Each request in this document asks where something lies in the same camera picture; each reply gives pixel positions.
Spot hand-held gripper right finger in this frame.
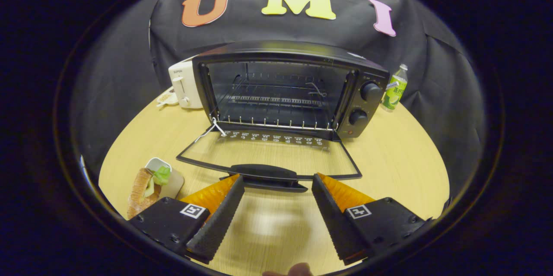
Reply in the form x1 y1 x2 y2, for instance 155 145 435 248
311 173 432 266

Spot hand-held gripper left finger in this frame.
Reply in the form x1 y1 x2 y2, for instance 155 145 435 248
128 174 245 264

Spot white bread sandwich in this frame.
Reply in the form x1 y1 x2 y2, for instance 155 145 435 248
127 165 172 220

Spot black toaster oven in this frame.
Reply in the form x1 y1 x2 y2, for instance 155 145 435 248
176 41 391 193

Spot white toaster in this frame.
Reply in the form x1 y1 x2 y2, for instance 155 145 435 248
168 58 203 109

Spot white rectangular tray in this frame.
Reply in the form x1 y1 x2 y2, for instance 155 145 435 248
145 157 185 199

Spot small white dish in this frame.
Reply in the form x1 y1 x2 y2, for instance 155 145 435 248
156 87 179 107

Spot green label plastic bottle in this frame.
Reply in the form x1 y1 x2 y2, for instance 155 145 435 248
380 64 408 111

